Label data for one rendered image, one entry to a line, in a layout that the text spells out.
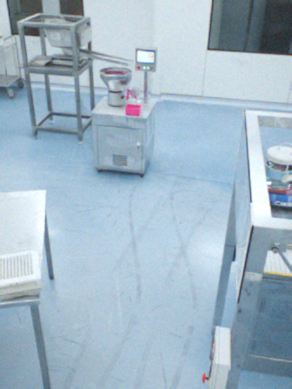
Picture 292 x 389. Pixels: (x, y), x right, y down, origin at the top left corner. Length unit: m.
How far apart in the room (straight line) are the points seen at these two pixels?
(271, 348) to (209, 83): 5.22
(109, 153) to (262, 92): 3.35
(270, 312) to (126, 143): 2.75
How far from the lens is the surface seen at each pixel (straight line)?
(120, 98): 4.88
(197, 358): 3.10
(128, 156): 4.84
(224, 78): 7.31
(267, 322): 2.74
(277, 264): 2.53
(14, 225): 2.85
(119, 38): 7.41
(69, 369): 3.05
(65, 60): 5.70
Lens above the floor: 2.45
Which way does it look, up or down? 33 degrees down
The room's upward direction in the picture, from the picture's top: 2 degrees clockwise
